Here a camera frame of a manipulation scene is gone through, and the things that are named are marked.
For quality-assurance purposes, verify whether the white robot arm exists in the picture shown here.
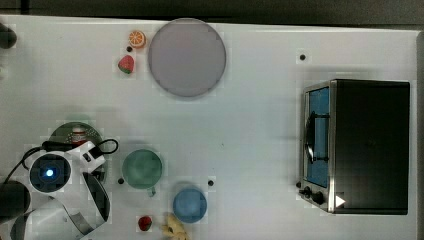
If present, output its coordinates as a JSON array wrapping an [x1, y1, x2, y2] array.
[[1, 151, 110, 240]]

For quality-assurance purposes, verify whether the green strainer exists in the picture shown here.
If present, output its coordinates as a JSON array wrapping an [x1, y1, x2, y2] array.
[[48, 114, 108, 184]]

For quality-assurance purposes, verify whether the grey round plate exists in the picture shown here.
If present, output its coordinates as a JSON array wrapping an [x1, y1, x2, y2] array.
[[148, 18, 226, 97]]

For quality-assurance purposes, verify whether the green cup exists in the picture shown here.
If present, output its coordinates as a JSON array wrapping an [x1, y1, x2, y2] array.
[[122, 149, 163, 197]]

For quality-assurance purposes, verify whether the blue cup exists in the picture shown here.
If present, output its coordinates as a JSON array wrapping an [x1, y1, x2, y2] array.
[[173, 188, 207, 223]]

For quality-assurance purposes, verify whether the pink strawberry toy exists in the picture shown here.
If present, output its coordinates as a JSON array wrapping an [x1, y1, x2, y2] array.
[[118, 55, 135, 74]]

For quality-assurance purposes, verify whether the orange slice toy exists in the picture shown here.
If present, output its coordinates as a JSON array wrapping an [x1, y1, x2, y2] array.
[[128, 30, 146, 49]]

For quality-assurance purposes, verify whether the beige plush toy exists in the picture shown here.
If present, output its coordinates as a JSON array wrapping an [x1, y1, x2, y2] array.
[[162, 214, 190, 240]]

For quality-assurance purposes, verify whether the red strawberry toy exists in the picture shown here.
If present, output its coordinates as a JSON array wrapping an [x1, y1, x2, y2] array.
[[138, 216, 152, 231]]

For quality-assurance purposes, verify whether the black toaster oven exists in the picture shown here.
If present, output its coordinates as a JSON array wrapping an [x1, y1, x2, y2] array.
[[296, 79, 411, 215]]

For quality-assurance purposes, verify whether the black camera cable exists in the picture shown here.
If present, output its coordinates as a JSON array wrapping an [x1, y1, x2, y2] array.
[[96, 138, 120, 156]]

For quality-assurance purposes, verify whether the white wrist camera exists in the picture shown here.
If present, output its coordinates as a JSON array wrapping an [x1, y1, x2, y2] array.
[[69, 141, 106, 173]]

